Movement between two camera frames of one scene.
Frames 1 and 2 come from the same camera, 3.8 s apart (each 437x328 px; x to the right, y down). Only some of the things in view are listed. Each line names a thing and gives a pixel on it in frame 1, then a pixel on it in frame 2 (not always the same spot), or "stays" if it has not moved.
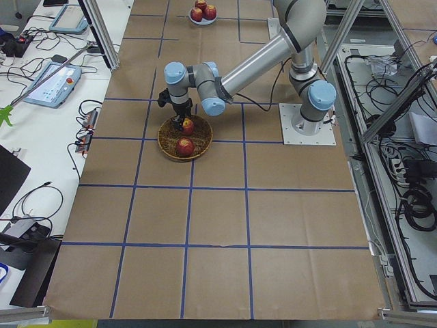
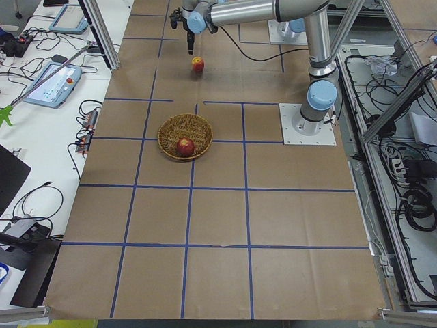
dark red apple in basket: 185,147 stays
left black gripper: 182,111 -> 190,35
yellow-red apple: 188,126 -> 198,64
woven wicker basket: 169,135 stays
